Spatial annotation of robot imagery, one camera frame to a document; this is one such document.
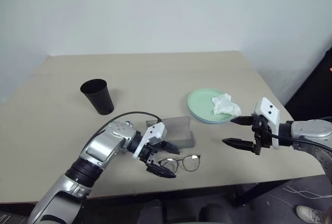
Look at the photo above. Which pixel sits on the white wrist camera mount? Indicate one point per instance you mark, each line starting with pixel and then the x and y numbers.
pixel 267 110
pixel 153 133

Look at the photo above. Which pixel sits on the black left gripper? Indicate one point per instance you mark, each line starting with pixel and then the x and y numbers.
pixel 151 154

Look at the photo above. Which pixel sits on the white sneaker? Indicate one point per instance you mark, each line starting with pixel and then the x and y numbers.
pixel 307 212

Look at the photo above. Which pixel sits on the crumpled white tissue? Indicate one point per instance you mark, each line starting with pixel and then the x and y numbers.
pixel 224 104

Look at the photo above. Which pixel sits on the thin dark-framed glasses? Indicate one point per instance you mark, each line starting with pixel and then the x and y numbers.
pixel 192 161

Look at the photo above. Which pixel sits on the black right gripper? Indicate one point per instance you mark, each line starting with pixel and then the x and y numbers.
pixel 262 133

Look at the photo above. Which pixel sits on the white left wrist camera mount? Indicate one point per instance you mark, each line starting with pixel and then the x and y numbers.
pixel 153 133

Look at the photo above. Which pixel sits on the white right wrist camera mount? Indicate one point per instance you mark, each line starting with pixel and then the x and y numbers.
pixel 267 110

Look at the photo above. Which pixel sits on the translucent grey glasses case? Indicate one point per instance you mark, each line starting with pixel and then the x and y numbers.
pixel 179 130

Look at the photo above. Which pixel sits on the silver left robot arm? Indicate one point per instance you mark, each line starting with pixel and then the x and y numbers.
pixel 103 148

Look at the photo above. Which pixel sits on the pale blue plate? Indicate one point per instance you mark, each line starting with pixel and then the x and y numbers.
pixel 207 122

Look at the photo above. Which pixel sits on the black panel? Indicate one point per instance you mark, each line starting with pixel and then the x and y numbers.
pixel 316 91

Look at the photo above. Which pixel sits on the mint green plate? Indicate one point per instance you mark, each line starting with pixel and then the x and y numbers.
pixel 202 102

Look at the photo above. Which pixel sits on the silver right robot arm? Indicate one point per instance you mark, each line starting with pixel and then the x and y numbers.
pixel 311 128

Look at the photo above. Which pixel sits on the black plastic cup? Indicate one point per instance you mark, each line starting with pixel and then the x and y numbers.
pixel 99 102

